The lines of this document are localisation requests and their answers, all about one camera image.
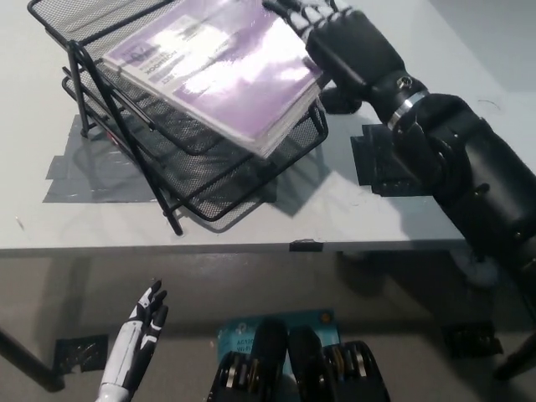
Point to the small black tape strip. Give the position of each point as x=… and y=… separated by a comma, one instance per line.
x=305, y=245

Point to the black tape patch on desk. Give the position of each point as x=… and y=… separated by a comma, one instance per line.
x=389, y=171

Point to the grey tape patch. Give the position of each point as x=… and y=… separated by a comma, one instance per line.
x=71, y=184

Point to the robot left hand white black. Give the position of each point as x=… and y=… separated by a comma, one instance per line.
x=134, y=339

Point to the purple notebook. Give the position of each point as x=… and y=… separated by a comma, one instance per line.
x=218, y=84

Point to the black floor tape patch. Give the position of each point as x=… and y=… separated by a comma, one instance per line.
x=471, y=338
x=81, y=352

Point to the black mesh file tray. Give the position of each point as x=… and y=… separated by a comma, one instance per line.
x=218, y=188

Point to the black table leg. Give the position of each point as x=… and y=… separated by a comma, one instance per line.
x=27, y=364
x=517, y=362

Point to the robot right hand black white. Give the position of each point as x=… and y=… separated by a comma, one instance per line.
x=356, y=50

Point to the teal router box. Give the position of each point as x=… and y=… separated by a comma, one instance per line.
x=240, y=333

